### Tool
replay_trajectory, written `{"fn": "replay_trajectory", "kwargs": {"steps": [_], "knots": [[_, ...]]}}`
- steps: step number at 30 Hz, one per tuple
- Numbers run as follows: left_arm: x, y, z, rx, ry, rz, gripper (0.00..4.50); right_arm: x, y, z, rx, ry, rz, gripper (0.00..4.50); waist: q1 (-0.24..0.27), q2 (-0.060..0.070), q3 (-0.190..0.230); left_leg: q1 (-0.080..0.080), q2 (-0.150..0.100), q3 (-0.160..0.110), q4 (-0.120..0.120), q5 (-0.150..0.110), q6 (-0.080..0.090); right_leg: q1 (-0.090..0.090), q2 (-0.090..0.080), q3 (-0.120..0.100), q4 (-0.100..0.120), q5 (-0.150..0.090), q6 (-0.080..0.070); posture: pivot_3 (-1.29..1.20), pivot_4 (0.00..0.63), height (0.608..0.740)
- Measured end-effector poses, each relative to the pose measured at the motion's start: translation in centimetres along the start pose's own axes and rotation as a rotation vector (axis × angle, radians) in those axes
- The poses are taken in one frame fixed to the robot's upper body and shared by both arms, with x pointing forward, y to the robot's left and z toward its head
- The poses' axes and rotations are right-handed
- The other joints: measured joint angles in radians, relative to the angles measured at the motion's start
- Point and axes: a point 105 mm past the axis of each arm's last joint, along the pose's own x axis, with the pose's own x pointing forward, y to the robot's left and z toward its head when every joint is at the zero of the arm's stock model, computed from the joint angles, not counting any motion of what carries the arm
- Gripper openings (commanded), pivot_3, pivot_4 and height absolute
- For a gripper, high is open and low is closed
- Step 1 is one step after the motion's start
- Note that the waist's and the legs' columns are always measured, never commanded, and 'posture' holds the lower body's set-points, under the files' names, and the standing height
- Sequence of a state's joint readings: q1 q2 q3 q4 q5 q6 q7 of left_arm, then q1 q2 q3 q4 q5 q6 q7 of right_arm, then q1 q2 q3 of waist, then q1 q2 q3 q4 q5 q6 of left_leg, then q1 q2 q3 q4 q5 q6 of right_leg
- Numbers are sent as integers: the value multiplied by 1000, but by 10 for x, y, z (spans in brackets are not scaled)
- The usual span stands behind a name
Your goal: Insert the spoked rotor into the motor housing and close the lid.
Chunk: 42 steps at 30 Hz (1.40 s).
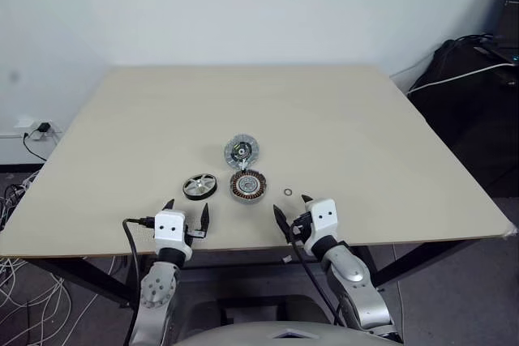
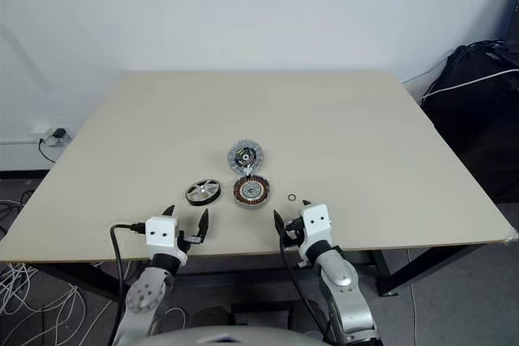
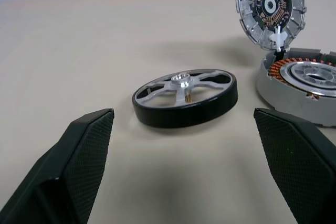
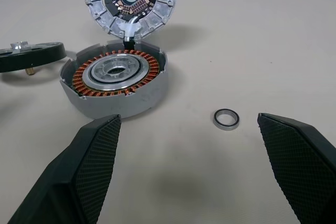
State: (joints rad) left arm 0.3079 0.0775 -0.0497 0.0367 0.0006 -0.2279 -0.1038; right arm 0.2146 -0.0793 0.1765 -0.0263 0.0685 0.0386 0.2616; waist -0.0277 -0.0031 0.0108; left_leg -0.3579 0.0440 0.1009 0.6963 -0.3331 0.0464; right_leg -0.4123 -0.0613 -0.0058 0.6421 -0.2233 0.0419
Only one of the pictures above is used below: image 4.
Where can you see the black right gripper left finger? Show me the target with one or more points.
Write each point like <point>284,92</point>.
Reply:
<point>65,176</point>

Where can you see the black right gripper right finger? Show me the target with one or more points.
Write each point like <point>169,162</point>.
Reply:
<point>302,171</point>

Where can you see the black rotor disc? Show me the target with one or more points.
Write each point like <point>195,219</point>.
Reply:
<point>50,51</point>

